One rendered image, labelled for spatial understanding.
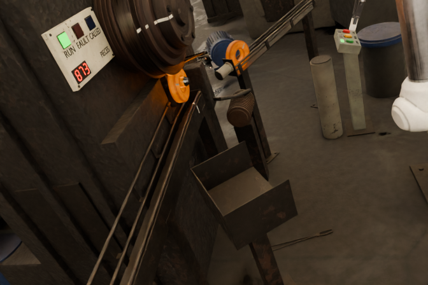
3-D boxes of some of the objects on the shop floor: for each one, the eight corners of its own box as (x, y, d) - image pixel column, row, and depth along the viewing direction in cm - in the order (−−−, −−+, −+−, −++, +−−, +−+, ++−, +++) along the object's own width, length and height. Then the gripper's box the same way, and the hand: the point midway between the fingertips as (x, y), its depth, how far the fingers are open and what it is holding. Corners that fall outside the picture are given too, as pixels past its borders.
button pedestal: (348, 139, 217) (334, 44, 187) (343, 118, 236) (330, 30, 206) (376, 135, 212) (366, 37, 182) (369, 114, 231) (360, 23, 201)
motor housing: (248, 187, 208) (222, 110, 182) (252, 163, 225) (228, 90, 199) (271, 184, 203) (247, 105, 177) (272, 160, 221) (251, 85, 195)
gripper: (355, -22, 178) (342, 25, 191) (358, -15, 167) (346, 34, 181) (370, -21, 177) (357, 27, 190) (375, -14, 166) (361, 35, 180)
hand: (353, 23), depth 183 cm, fingers closed
